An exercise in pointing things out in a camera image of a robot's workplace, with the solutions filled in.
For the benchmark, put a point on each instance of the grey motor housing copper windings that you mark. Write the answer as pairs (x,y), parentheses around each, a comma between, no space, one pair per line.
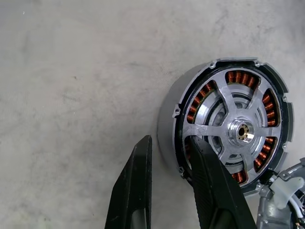
(166,119)

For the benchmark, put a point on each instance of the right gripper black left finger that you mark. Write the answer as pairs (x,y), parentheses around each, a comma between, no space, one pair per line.
(133,190)

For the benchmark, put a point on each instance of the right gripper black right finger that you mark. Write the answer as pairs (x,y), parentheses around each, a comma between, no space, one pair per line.
(214,190)

